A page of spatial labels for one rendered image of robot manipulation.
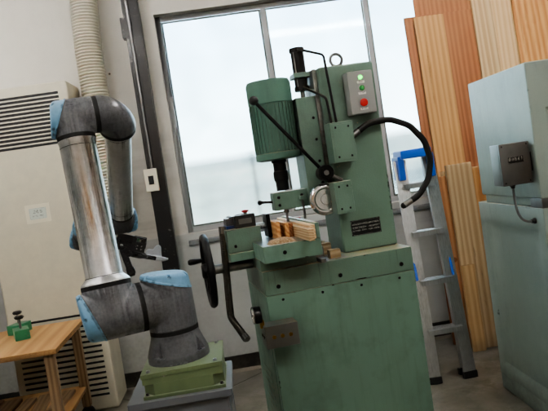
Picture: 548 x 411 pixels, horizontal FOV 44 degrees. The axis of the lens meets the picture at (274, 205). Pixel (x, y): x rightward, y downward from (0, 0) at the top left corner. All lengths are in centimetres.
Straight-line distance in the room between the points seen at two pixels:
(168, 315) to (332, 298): 71
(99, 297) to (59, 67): 232
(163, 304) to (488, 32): 281
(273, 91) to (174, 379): 115
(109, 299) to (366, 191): 111
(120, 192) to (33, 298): 159
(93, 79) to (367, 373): 224
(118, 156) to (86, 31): 178
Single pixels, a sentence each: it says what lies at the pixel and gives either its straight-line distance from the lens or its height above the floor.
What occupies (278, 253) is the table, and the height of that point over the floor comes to 87.
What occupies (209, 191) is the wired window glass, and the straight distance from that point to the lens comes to 407.
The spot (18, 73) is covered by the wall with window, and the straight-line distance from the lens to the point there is 422.
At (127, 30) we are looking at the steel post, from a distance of 404.
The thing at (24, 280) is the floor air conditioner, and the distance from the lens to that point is 390.
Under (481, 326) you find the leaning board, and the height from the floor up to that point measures 14.
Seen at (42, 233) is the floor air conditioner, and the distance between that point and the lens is 384.
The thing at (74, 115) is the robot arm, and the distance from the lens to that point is 213.
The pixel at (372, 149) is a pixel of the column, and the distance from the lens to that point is 265.
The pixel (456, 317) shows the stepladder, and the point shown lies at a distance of 352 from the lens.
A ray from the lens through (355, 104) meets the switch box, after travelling 258.
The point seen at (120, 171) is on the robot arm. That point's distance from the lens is 234.
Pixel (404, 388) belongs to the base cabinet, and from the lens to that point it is 268.
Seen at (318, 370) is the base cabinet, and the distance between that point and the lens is 256.
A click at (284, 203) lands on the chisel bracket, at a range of 263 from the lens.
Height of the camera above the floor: 116
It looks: 3 degrees down
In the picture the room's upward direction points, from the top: 9 degrees counter-clockwise
